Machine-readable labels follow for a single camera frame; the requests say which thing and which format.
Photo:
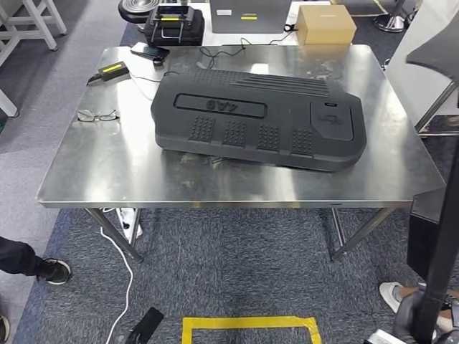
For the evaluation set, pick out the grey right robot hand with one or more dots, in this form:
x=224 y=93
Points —
x=405 y=318

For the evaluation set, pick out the black plastic licence plate bracket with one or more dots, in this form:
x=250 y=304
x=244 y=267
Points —
x=441 y=47

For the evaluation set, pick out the stainless steel workbench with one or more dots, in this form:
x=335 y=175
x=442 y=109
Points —
x=107 y=166

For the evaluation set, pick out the person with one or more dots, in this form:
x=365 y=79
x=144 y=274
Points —
x=389 y=294
x=21 y=259

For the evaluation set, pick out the yellow floor tape outline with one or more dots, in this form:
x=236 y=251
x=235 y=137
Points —
x=251 y=323

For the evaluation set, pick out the black plastic engine cover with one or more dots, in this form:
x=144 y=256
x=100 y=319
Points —
x=251 y=142

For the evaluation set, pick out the chrome stanchion base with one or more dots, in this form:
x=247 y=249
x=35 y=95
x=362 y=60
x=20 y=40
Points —
x=392 y=23

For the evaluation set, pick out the cardboard box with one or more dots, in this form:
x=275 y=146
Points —
x=322 y=26

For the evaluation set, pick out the white power strip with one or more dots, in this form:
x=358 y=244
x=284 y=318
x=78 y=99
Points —
x=125 y=223

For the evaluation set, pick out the black carrying case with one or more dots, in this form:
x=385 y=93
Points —
x=179 y=31

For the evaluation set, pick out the black phone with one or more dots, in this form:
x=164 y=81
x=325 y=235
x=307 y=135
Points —
x=147 y=51

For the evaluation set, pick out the black power adapter yellow label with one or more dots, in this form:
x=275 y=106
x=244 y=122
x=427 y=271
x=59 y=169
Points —
x=115 y=72

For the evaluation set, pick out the black round stool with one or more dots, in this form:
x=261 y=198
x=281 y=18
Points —
x=138 y=9

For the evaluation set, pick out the clear eyeglasses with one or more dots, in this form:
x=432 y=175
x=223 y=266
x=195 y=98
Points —
x=84 y=116

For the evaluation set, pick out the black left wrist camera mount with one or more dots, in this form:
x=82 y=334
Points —
x=150 y=323

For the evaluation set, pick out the white metal table frame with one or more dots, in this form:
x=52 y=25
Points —
x=29 y=34

